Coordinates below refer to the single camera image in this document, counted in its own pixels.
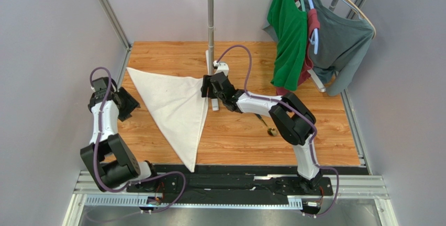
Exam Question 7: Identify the white cloth napkin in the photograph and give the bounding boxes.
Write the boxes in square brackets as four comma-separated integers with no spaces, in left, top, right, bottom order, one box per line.
[127,67,208,173]

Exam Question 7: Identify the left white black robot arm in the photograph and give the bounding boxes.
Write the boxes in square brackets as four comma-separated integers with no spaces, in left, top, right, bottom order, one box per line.
[80,77,157,192]

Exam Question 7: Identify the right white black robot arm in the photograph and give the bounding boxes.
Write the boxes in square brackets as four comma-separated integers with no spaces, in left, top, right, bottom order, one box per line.
[201,72,322,189]

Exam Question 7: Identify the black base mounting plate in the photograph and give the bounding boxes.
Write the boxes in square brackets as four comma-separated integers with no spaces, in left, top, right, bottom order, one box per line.
[127,164,336,205]

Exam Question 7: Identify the green shirt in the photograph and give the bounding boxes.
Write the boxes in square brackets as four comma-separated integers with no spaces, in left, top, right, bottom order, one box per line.
[266,0,308,91]

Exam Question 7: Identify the white clothes rack stand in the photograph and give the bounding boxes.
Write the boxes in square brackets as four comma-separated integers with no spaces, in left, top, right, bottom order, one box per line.
[205,0,280,112]

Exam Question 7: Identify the light blue clothes hanger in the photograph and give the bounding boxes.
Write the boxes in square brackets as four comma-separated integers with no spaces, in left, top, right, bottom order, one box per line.
[296,0,320,54]

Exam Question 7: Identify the maroon shirt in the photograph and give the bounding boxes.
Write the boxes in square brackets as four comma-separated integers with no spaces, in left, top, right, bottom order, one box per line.
[276,0,320,97]

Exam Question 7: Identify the grey-blue shirt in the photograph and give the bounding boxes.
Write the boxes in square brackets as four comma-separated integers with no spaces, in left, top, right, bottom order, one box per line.
[264,0,373,96]

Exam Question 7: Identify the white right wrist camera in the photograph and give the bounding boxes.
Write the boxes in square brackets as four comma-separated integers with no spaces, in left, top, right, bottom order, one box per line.
[213,61,229,76]

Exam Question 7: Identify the green handled gold spoon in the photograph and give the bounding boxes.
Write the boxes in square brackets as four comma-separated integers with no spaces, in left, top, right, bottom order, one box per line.
[255,114,277,137]

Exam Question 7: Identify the aluminium frame post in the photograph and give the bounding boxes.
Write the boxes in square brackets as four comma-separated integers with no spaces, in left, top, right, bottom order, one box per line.
[99,0,132,51]

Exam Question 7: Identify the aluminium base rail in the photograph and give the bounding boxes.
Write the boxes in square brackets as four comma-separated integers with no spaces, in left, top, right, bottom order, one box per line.
[63,164,398,225]

